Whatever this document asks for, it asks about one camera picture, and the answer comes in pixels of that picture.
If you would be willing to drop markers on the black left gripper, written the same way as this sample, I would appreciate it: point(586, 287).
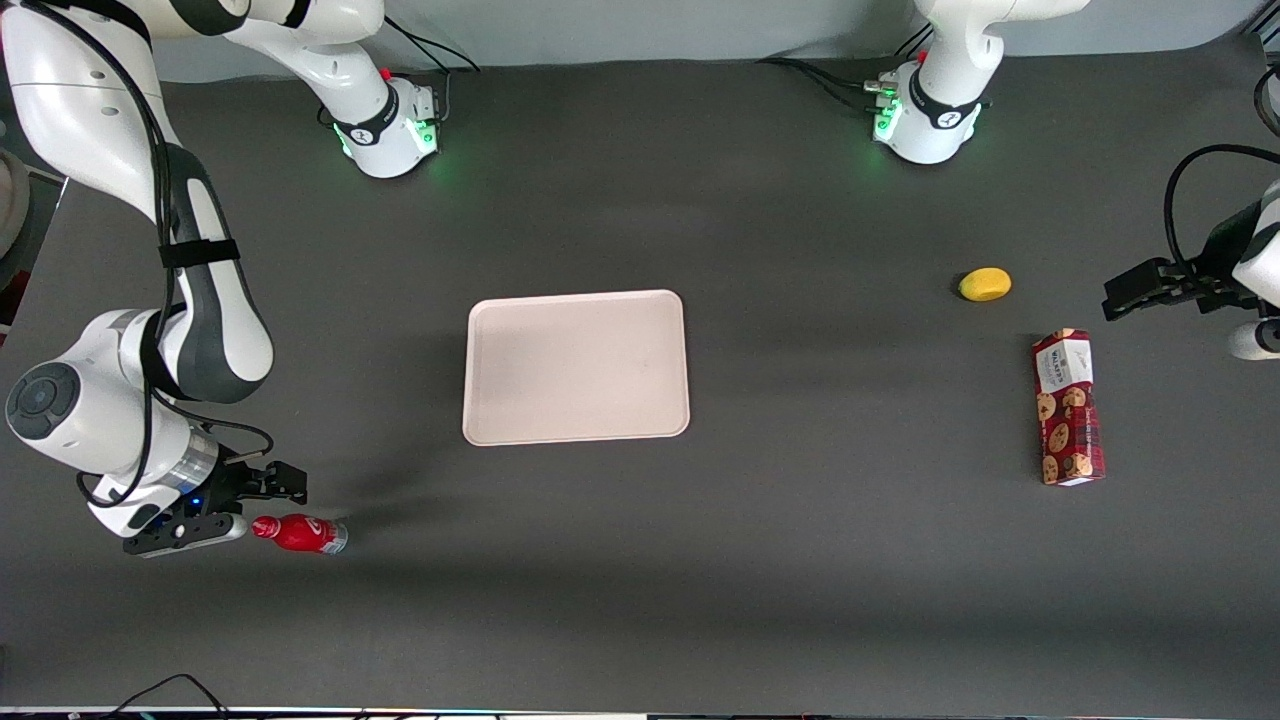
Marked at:
point(1203, 279)

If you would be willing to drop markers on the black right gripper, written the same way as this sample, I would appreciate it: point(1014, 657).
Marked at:
point(243, 481)

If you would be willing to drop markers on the red coke bottle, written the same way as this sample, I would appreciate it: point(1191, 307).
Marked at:
point(300, 534)

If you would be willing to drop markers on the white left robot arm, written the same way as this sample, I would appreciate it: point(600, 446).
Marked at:
point(930, 120)

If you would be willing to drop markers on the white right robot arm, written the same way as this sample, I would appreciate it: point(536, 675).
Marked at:
point(215, 330)

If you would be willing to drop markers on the white rectangular tray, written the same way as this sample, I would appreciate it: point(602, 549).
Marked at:
point(577, 367)

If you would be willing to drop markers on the red cookie box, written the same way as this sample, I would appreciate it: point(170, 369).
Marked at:
point(1068, 408)

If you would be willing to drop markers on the yellow lemon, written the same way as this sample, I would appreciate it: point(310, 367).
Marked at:
point(985, 284)

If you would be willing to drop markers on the dark equipment beside table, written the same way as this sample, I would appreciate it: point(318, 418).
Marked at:
point(35, 250)

